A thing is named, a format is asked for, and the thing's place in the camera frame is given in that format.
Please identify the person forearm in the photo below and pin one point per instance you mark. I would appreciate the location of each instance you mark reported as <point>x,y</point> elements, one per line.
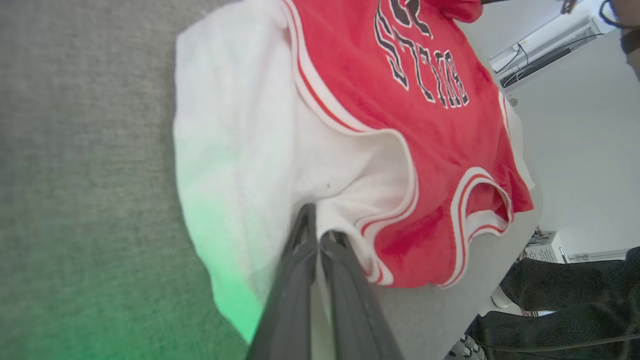
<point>632,40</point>

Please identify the red and white jersey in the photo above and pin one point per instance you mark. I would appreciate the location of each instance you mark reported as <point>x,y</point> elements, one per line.
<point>425,140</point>

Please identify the white wall unit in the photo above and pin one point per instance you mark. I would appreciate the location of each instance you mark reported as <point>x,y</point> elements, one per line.
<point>545,40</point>

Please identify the person legs black trousers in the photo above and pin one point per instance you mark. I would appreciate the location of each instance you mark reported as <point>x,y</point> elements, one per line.
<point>575,320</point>

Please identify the small white box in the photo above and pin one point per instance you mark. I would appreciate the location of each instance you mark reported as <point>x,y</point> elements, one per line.
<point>545,246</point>

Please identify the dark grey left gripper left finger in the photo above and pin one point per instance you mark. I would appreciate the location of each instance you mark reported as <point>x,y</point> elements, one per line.
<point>292,300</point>

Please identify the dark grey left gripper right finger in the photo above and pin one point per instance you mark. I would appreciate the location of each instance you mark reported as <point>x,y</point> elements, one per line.
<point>350,310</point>

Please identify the grey and white sneaker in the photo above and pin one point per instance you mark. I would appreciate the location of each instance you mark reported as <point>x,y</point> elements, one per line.
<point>467,350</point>

